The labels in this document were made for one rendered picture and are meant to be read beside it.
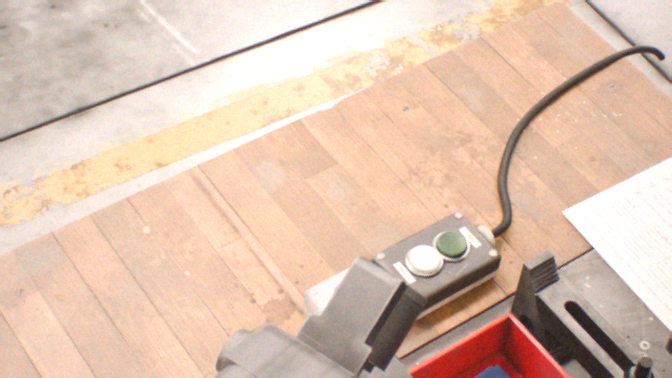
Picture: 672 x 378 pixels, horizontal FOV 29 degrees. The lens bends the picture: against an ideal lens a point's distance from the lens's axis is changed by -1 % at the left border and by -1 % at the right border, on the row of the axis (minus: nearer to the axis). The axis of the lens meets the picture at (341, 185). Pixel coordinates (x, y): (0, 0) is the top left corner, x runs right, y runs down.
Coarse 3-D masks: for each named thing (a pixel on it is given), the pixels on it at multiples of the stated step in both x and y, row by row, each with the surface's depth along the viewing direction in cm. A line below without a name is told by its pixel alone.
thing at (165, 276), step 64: (448, 64) 143; (512, 64) 143; (576, 64) 144; (320, 128) 135; (384, 128) 136; (448, 128) 136; (512, 128) 137; (576, 128) 137; (640, 128) 138; (192, 192) 128; (256, 192) 129; (320, 192) 129; (384, 192) 130; (448, 192) 130; (512, 192) 131; (576, 192) 131; (0, 256) 122; (64, 256) 122; (128, 256) 123; (192, 256) 123; (256, 256) 124; (320, 256) 124; (512, 256) 126; (576, 256) 126; (0, 320) 117; (64, 320) 118; (128, 320) 118; (192, 320) 119; (256, 320) 119; (448, 320) 120
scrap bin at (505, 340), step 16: (496, 320) 113; (512, 320) 113; (480, 336) 113; (496, 336) 115; (512, 336) 114; (528, 336) 112; (448, 352) 111; (464, 352) 113; (480, 352) 115; (496, 352) 117; (512, 352) 116; (528, 352) 113; (544, 352) 111; (416, 368) 109; (432, 368) 111; (448, 368) 113; (464, 368) 115; (480, 368) 116; (512, 368) 116; (528, 368) 114; (544, 368) 112; (560, 368) 110
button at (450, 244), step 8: (448, 232) 122; (456, 232) 122; (440, 240) 121; (448, 240) 121; (456, 240) 122; (464, 240) 122; (440, 248) 121; (448, 248) 121; (456, 248) 121; (464, 248) 121; (448, 256) 121; (456, 256) 121
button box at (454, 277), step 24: (648, 48) 148; (552, 96) 139; (528, 120) 137; (504, 168) 132; (504, 192) 129; (456, 216) 124; (504, 216) 127; (408, 240) 122; (432, 240) 122; (480, 240) 123; (384, 264) 120; (408, 264) 120; (456, 264) 121; (480, 264) 121; (432, 288) 119; (456, 288) 120
